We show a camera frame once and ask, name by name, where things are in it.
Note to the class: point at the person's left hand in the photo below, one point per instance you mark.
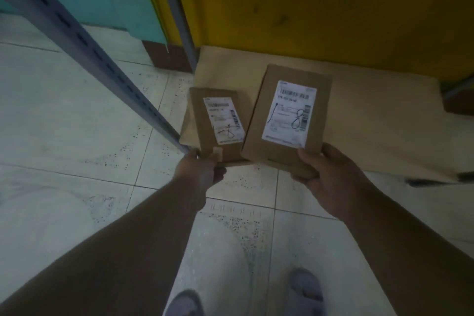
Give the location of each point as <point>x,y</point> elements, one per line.
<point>198,178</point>

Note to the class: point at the person's right forearm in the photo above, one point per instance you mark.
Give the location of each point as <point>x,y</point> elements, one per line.
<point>407,252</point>

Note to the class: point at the metal shelving rack with boards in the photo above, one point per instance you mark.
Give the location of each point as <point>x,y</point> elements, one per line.
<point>389,123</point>

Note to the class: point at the parcel label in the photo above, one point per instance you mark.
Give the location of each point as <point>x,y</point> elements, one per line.
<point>289,112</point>
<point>200,123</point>

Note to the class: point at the person's left forearm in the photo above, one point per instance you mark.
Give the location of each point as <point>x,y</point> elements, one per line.
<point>111,260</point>

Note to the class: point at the person's right hand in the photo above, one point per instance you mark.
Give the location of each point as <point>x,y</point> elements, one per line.
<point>337,186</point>

